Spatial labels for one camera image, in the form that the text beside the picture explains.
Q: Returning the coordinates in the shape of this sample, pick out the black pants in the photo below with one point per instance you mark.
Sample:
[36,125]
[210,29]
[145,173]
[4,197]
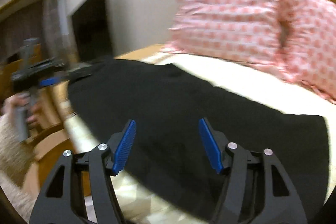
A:
[168,98]

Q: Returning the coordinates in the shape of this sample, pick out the cream bed sheet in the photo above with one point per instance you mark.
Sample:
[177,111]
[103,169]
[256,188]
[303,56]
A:
[236,77]

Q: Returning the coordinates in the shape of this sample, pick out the person's left hand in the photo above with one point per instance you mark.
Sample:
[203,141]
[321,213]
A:
[22,108]

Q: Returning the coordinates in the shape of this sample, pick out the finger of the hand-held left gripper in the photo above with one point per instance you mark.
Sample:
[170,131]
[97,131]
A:
[63,77]

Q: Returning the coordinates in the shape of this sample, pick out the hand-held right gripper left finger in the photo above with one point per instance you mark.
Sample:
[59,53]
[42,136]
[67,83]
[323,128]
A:
[124,145]

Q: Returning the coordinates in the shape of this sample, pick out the pink patterned pillow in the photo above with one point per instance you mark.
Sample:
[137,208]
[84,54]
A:
[236,14]

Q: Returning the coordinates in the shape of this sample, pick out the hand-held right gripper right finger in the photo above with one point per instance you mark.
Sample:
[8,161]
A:
[210,145]

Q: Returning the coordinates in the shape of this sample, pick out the dark doorway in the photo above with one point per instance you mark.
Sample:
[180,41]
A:
[90,27]

